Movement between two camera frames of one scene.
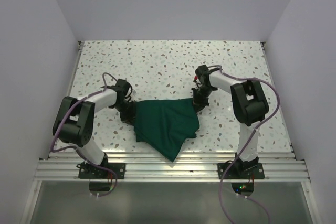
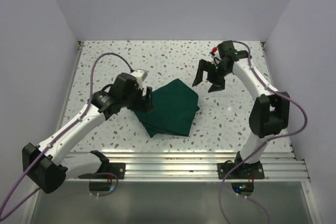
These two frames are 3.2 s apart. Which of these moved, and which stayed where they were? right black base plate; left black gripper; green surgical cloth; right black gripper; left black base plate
Moved: green surgical cloth; right black gripper; left black gripper
Stayed: right black base plate; left black base plate
